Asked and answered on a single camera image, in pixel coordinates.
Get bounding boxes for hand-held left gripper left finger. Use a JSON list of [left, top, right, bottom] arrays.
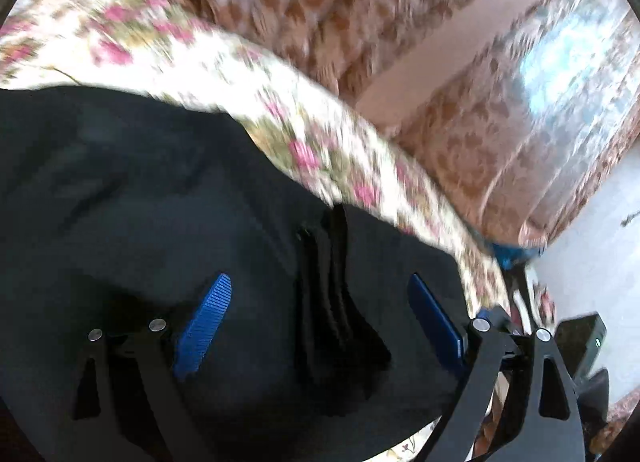
[[70, 272, 234, 462]]

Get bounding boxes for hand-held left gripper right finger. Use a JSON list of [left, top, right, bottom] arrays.
[[407, 272, 587, 462]]

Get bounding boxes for black pants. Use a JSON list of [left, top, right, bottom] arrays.
[[0, 85, 502, 462]]

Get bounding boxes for blue plastic box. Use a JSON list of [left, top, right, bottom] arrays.
[[492, 240, 544, 271]]

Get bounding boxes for brown floral brocade curtain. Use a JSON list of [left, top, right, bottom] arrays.
[[59, 0, 640, 249]]

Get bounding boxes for floral bed sheet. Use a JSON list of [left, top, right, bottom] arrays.
[[0, 0, 513, 462]]

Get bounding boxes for plain pink curtain strip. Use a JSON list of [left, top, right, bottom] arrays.
[[352, 0, 597, 119]]

